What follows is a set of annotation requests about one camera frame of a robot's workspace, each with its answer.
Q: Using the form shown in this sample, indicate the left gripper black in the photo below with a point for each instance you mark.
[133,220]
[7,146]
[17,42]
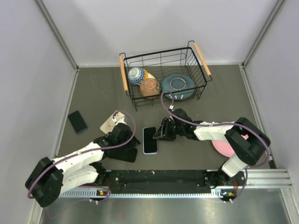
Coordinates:
[133,143]

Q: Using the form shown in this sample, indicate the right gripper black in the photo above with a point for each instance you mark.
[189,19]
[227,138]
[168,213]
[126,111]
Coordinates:
[163,131]

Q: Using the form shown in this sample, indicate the light blue phone case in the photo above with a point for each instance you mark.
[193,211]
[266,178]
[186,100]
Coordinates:
[144,152]

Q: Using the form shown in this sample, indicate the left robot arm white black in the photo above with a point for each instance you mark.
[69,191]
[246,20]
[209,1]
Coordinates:
[52,177]

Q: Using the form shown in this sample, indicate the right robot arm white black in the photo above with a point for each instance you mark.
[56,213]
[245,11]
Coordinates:
[246,140]

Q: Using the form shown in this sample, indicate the black phone case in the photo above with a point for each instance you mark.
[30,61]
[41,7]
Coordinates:
[123,154]

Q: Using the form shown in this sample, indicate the beige phone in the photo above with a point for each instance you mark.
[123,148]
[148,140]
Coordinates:
[108,125]

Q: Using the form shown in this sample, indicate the blue edged black phone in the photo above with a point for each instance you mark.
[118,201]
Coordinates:
[77,122]

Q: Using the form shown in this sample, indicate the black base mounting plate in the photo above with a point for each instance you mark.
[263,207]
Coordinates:
[161,181]

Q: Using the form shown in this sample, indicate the teal blue plate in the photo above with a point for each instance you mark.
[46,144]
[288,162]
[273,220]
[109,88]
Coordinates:
[181,86]

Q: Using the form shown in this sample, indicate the brown ceramic bowl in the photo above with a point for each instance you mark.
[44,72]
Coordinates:
[150,88]

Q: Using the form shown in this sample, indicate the pink plate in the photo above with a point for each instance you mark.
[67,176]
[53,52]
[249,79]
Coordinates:
[223,148]

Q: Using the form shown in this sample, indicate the yellow bowl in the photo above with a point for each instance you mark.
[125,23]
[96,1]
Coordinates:
[148,75]

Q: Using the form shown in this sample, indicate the blue white patterned bowl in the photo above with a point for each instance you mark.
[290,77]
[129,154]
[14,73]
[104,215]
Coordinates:
[136,75]

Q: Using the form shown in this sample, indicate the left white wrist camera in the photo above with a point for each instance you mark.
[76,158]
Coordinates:
[118,118]

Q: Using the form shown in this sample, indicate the black wire dish basket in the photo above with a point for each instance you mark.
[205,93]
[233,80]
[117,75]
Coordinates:
[187,60]

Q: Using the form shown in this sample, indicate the slotted grey cable duct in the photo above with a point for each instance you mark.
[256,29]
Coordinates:
[101,194]

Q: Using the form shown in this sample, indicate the left aluminium frame post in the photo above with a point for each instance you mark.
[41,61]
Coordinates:
[43,9]

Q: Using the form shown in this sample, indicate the aluminium frame post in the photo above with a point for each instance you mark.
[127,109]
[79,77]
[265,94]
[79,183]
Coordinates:
[43,9]
[263,31]

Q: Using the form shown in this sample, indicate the right aluminium frame post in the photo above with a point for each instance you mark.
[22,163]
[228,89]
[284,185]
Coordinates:
[263,31]

